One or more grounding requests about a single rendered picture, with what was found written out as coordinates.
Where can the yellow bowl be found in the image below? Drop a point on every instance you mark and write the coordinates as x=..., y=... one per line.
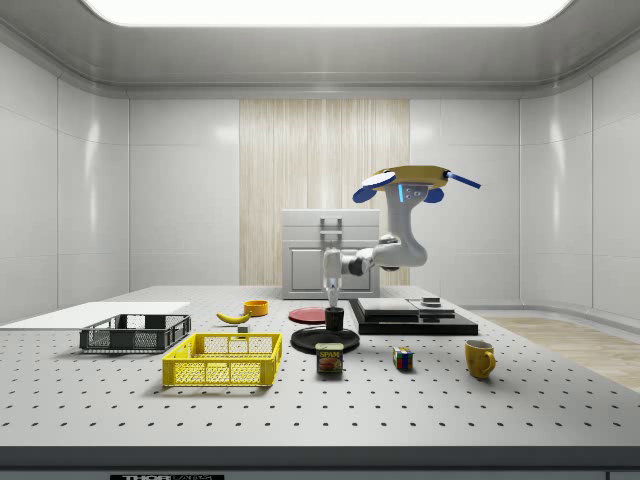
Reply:
x=255, y=309

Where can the flat-sided can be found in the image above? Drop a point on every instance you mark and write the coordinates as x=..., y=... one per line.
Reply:
x=329, y=357

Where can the white board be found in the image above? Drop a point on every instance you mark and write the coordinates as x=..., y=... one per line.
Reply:
x=75, y=312

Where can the banana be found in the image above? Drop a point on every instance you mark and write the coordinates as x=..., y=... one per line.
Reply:
x=232, y=318

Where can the white cabinet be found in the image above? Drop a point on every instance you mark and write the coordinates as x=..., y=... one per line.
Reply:
x=305, y=270

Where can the yellow basket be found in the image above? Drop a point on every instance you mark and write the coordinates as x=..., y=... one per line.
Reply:
x=220, y=371

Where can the dark grey basket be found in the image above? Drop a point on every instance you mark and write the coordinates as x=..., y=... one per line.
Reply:
x=130, y=339

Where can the black mug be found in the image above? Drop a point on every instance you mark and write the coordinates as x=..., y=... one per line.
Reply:
x=334, y=320

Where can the red plate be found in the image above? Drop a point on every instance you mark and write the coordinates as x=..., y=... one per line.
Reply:
x=307, y=315

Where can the black plate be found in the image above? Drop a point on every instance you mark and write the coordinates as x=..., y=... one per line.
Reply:
x=310, y=341

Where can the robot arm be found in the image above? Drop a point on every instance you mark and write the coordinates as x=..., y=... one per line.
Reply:
x=400, y=225

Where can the drone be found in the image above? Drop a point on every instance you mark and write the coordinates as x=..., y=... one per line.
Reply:
x=415, y=175

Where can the black stove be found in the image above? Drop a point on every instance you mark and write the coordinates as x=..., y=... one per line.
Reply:
x=400, y=325

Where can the puzzle cube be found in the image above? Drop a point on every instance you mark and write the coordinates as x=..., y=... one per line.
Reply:
x=403, y=358

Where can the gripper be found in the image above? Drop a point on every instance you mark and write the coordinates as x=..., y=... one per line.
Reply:
x=333, y=297

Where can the yellow mug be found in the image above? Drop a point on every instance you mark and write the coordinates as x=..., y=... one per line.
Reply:
x=477, y=360

